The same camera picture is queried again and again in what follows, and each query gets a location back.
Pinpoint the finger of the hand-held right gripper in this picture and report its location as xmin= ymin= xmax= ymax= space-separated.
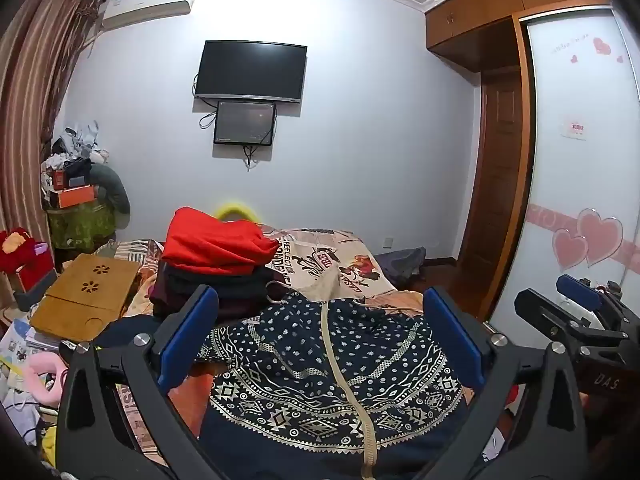
xmin=514 ymin=287 xmax=628 ymax=356
xmin=556 ymin=274 xmax=626 ymax=331

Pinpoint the white sliding door with hearts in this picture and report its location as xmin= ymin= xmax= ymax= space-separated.
xmin=487 ymin=7 xmax=640 ymax=331

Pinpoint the white air conditioner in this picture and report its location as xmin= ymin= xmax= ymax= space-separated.
xmin=102 ymin=0 xmax=198 ymax=31

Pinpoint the yellow ring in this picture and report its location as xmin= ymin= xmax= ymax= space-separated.
xmin=214 ymin=202 xmax=258 ymax=223

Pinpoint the grey bag on floor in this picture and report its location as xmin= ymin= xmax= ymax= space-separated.
xmin=374 ymin=247 xmax=427 ymax=285

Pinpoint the orange box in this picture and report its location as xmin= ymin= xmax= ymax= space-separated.
xmin=56 ymin=185 xmax=99 ymax=209

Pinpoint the yellow cloth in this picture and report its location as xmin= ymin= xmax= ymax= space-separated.
xmin=39 ymin=427 xmax=60 ymax=467

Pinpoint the red folded garment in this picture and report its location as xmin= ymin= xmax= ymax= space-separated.
xmin=161 ymin=206 xmax=280 ymax=276

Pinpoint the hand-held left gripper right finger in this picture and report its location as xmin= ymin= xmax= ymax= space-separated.
xmin=422 ymin=286 xmax=588 ymax=480

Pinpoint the printed bed cover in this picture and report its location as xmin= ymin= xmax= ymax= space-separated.
xmin=112 ymin=227 xmax=426 ymax=466

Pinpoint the small black monitor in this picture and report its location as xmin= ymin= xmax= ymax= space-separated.
xmin=213 ymin=101 xmax=278 ymax=147

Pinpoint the grey green pillow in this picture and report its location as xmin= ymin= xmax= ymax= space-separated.
xmin=90 ymin=164 xmax=132 ymax=219

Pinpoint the striped brown curtain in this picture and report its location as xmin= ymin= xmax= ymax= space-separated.
xmin=0 ymin=0 xmax=108 ymax=261

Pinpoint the black wall television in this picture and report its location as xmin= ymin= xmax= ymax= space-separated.
xmin=194 ymin=40 xmax=308 ymax=104

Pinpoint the navy patterned garment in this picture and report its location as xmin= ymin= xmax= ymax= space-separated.
xmin=197 ymin=280 xmax=473 ymax=480

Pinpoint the wooden wardrobe cabinet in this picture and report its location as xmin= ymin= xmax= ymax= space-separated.
xmin=425 ymin=0 xmax=621 ymax=73

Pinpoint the pile of clutter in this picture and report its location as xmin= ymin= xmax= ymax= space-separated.
xmin=46 ymin=121 xmax=111 ymax=183

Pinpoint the wooden door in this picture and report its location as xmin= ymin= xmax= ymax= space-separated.
xmin=459 ymin=65 xmax=535 ymax=267

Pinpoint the stack of papers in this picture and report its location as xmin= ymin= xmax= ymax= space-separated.
xmin=0 ymin=316 xmax=63 ymax=368

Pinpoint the green cloth covered table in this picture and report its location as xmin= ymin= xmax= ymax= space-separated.
xmin=46 ymin=200 xmax=119 ymax=252

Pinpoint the red plush toy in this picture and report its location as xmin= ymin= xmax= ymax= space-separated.
xmin=0 ymin=227 xmax=37 ymax=275

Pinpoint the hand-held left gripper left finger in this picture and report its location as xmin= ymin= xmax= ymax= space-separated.
xmin=54 ymin=284 xmax=232 ymax=480

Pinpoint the stack of dark folded clothes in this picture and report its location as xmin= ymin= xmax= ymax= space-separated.
xmin=149 ymin=260 xmax=286 ymax=328

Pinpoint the grey storage bin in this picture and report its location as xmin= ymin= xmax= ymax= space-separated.
xmin=12 ymin=242 xmax=59 ymax=312

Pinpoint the wooden lap desk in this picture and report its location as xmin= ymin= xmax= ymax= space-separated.
xmin=29 ymin=253 xmax=142 ymax=343

